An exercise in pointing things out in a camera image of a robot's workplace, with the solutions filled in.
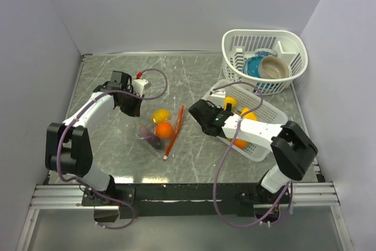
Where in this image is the yellow fake bell pepper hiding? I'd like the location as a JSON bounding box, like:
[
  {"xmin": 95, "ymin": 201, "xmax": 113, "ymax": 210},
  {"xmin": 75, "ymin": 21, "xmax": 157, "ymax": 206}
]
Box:
[{"xmin": 224, "ymin": 96, "xmax": 238, "ymax": 112}]

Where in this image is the yellow fake lemon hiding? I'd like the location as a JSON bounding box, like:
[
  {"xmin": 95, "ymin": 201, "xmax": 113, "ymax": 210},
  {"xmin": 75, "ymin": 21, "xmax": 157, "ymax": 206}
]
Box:
[{"xmin": 152, "ymin": 109, "xmax": 170, "ymax": 125}]

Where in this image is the red green fake mango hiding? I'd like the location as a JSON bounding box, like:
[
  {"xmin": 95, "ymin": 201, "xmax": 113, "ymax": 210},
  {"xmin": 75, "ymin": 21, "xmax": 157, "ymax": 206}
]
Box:
[{"xmin": 233, "ymin": 139, "xmax": 249, "ymax": 149}]

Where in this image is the yellow fake banana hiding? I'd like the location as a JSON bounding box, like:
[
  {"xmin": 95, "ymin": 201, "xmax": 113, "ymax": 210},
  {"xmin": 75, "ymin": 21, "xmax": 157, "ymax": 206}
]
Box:
[{"xmin": 239, "ymin": 108, "xmax": 258, "ymax": 121}]

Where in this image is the clear zip top bag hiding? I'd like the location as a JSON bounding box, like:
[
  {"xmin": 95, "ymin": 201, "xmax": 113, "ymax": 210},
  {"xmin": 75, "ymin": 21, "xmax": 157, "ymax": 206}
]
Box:
[{"xmin": 136, "ymin": 105, "xmax": 185, "ymax": 162}]

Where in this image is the fake orange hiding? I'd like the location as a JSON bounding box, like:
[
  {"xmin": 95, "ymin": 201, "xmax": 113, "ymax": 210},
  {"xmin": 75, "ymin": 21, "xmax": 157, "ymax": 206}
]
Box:
[{"xmin": 155, "ymin": 121, "xmax": 173, "ymax": 139}]

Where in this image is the purple fake eggplant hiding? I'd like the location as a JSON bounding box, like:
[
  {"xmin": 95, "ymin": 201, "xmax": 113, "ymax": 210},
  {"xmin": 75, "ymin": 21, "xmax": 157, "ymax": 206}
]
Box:
[{"xmin": 139, "ymin": 126, "xmax": 164, "ymax": 150}]

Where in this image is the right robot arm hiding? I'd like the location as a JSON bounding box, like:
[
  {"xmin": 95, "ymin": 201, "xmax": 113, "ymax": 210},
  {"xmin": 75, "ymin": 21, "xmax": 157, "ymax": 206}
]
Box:
[{"xmin": 189, "ymin": 99, "xmax": 318, "ymax": 203}]

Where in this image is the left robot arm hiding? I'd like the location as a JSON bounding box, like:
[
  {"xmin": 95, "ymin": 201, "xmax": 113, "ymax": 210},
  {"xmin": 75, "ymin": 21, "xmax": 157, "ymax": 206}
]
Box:
[{"xmin": 45, "ymin": 71, "xmax": 150, "ymax": 205}]

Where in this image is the white flat basket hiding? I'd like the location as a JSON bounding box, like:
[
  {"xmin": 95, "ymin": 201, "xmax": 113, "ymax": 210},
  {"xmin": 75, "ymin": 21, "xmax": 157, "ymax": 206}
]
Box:
[{"xmin": 202, "ymin": 79, "xmax": 288, "ymax": 162}]

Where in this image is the beige bowl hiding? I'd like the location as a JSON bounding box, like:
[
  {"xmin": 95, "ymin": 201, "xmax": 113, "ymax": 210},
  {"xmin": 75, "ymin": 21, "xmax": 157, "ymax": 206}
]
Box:
[{"xmin": 258, "ymin": 56, "xmax": 290, "ymax": 79}]

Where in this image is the white dish rack basket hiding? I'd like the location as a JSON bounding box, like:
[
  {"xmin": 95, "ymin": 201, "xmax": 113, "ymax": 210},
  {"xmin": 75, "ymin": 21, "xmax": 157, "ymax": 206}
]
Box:
[{"xmin": 221, "ymin": 29, "xmax": 308, "ymax": 95}]

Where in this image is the blue patterned white plate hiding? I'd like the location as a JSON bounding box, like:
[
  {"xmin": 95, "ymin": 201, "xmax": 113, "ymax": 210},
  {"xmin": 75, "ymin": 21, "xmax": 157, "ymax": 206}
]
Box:
[{"xmin": 254, "ymin": 48, "xmax": 278, "ymax": 57}]

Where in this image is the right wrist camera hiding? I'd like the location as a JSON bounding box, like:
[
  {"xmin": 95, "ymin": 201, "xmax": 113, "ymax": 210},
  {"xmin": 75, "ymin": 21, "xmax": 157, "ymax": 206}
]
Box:
[{"xmin": 207, "ymin": 89, "xmax": 226, "ymax": 109}]

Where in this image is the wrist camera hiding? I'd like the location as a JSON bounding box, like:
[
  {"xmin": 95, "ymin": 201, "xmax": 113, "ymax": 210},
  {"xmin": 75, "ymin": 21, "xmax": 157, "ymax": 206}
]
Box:
[
  {"xmin": 207, "ymin": 89, "xmax": 226, "ymax": 109},
  {"xmin": 132, "ymin": 72, "xmax": 151, "ymax": 97}
]

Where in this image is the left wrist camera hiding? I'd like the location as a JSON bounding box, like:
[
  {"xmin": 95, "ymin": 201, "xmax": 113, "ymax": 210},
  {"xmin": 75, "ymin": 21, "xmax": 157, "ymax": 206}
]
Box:
[{"xmin": 132, "ymin": 72, "xmax": 151, "ymax": 97}]

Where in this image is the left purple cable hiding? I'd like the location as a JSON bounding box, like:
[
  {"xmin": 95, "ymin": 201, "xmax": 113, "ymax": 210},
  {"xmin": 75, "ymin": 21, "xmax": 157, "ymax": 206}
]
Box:
[{"xmin": 56, "ymin": 68, "xmax": 169, "ymax": 230}]

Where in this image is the purple cable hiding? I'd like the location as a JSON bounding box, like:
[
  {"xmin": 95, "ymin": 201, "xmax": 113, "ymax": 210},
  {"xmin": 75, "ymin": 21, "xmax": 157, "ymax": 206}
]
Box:
[
  {"xmin": 213, "ymin": 82, "xmax": 294, "ymax": 229},
  {"xmin": 56, "ymin": 68, "xmax": 169, "ymax": 230}
]

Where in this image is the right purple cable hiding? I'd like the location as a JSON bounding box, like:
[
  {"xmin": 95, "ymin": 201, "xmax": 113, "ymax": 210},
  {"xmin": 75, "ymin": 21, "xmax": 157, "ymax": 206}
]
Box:
[{"xmin": 213, "ymin": 82, "xmax": 294, "ymax": 229}]

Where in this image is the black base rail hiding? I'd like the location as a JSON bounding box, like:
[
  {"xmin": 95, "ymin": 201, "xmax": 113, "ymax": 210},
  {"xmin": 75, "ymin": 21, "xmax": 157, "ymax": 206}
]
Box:
[{"xmin": 81, "ymin": 182, "xmax": 291, "ymax": 223}]

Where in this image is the aluminium frame rail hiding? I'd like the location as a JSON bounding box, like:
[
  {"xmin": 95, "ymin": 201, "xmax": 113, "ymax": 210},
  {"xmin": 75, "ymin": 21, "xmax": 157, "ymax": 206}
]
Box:
[{"xmin": 29, "ymin": 182, "xmax": 340, "ymax": 210}]

